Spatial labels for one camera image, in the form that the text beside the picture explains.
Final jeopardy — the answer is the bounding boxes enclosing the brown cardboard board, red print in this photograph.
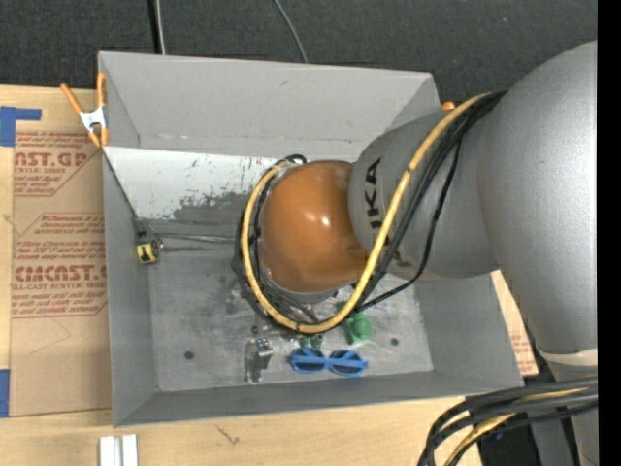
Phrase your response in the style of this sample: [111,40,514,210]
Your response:
[0,83,540,419]

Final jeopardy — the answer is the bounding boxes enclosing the yellow and black small tool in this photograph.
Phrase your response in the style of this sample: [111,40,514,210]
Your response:
[134,234,165,266]

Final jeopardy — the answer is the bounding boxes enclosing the blue sunglasses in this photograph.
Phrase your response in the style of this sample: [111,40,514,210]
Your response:
[289,347,370,379]

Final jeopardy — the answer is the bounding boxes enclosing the green plastic toy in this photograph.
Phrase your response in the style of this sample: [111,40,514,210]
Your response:
[341,310,375,347]

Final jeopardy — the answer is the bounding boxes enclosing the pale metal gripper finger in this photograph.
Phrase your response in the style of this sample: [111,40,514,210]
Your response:
[255,337,275,372]
[244,340,261,384]

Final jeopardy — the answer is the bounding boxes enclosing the grey metal bin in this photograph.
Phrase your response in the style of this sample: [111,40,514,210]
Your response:
[96,50,526,429]

